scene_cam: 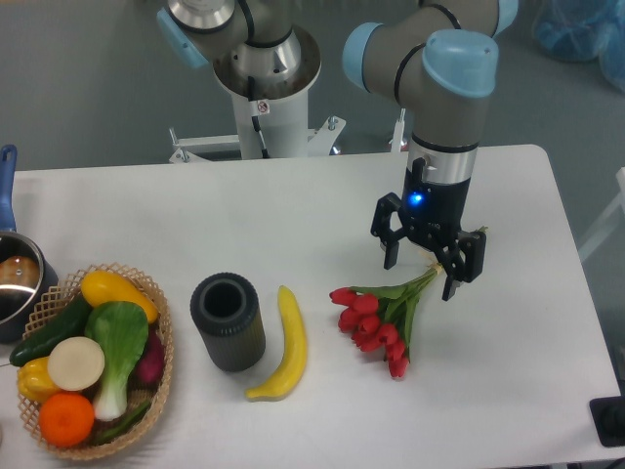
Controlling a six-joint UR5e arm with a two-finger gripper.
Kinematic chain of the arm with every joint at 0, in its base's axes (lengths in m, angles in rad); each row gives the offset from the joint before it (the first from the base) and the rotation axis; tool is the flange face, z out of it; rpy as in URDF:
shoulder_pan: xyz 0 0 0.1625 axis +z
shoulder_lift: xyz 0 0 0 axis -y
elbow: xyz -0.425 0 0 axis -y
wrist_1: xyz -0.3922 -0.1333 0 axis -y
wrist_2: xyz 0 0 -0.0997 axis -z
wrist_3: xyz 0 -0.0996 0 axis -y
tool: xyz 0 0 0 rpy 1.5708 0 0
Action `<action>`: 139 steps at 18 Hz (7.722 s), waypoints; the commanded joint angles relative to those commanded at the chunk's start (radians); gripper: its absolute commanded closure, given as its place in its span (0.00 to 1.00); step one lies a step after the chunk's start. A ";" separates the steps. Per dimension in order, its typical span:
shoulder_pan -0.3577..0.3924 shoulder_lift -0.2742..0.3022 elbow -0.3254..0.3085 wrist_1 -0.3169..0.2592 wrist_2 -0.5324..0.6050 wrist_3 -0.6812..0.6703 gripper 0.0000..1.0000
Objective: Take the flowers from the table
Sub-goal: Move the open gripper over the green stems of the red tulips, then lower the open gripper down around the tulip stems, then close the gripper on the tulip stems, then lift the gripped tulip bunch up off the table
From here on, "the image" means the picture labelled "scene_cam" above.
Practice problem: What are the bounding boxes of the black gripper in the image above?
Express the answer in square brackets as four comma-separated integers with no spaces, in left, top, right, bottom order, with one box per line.
[370,157,487,301]

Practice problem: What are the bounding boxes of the red tulip bouquet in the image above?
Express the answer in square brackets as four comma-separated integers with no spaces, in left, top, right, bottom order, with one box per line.
[328,225,488,379]

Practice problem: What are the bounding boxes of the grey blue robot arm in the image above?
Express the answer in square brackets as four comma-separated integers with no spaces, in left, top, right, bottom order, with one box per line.
[156,1,519,298]

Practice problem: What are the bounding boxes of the yellow banana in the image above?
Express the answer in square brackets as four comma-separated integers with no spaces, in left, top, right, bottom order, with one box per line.
[244,285,308,402]

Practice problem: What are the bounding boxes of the dark grey ribbed vase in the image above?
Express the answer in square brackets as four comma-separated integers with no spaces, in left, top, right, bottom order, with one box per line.
[189,273,266,372]

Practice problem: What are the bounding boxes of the blue plastic bag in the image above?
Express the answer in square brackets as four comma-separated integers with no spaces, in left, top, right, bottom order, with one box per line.
[532,1,624,91]

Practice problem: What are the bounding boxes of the black device at edge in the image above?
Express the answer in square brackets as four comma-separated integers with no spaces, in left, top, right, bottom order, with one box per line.
[589,396,624,448]

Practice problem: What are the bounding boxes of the purple red sweet potato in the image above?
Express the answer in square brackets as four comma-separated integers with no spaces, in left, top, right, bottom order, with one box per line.
[134,329,165,386]

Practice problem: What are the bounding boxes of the green bok choy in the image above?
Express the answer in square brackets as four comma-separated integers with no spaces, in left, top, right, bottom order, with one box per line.
[85,301,148,422]

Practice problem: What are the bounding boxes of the yellow squash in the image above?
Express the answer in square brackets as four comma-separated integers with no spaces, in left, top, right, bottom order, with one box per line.
[80,270,159,324]

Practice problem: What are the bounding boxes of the green chili pepper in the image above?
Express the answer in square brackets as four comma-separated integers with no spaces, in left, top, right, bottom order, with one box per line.
[92,401,151,446]

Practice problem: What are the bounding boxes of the dark green cucumber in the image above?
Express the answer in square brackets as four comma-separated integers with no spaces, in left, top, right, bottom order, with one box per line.
[9,294,93,367]

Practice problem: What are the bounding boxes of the cream round slice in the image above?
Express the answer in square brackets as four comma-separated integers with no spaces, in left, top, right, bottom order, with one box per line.
[47,336,104,392]

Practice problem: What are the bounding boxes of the woven wicker basket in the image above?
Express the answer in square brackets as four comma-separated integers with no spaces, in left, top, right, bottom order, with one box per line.
[18,263,174,461]

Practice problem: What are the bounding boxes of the orange fruit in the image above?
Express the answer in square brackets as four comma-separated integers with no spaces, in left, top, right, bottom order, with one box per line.
[38,393,95,448]

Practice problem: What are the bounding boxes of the yellow bell pepper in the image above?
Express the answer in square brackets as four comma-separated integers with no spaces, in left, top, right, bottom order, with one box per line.
[18,357,62,404]

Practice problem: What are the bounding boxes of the white frame at right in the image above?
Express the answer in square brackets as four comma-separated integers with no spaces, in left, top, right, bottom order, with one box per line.
[578,167,624,263]

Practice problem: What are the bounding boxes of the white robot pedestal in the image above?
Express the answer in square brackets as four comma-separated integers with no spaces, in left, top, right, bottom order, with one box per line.
[170,25,346,163]

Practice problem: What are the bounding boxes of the black cable on pedestal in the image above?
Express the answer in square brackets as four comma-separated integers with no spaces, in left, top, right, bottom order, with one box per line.
[246,75,271,159]

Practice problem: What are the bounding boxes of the blue handled saucepan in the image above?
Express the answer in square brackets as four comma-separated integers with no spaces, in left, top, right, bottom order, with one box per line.
[1,145,58,344]

